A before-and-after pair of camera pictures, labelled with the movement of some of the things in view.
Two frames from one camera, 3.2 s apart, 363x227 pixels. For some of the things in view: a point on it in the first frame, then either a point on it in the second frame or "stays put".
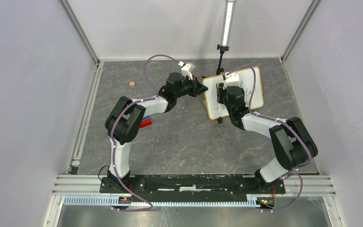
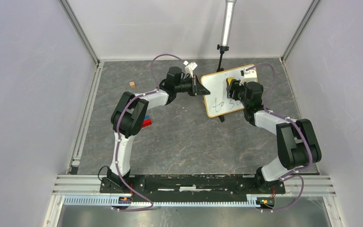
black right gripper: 220,92 -> 235,85
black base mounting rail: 193,185 stays put
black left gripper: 200,89 stays put
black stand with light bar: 229,9 stays put
